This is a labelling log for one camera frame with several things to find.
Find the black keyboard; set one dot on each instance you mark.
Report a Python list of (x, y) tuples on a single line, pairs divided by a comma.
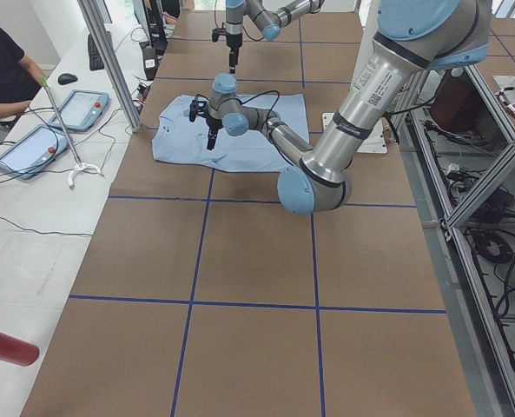
[(95, 59)]

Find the person in black shirt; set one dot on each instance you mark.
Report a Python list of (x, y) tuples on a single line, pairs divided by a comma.
[(20, 77)]

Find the light blue t-shirt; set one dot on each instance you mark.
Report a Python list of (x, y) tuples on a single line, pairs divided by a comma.
[(180, 141)]

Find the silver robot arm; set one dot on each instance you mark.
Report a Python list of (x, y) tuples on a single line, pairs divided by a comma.
[(411, 36), (269, 23)]

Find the blue teach pendant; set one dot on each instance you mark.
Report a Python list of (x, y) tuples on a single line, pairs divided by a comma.
[(33, 153), (81, 108)]

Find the aluminium frame post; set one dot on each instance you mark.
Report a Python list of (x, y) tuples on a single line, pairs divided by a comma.
[(93, 19)]

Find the black power adapter box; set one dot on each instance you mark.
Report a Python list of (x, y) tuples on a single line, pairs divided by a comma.
[(150, 62)]

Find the silver reacher grabber stick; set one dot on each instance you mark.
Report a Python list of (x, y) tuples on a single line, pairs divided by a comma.
[(80, 166)]

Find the red cylinder bottle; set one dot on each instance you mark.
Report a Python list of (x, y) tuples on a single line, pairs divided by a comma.
[(16, 351)]

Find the black computer mouse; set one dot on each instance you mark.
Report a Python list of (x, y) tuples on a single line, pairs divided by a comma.
[(66, 78)]

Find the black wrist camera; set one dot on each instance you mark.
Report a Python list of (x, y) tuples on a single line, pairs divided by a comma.
[(197, 108), (217, 33)]

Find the far blue teach pendant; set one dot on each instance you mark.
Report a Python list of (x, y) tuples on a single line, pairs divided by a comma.
[(81, 108)]

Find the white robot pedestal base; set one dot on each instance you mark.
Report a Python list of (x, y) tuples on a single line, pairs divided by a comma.
[(375, 143)]

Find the aluminium frame rack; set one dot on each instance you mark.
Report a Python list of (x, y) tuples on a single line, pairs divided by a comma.
[(464, 126)]

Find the near blue teach pendant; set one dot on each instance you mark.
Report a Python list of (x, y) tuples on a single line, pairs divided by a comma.
[(33, 153)]

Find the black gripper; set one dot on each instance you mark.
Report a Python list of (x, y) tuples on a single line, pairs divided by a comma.
[(233, 40), (213, 123)]

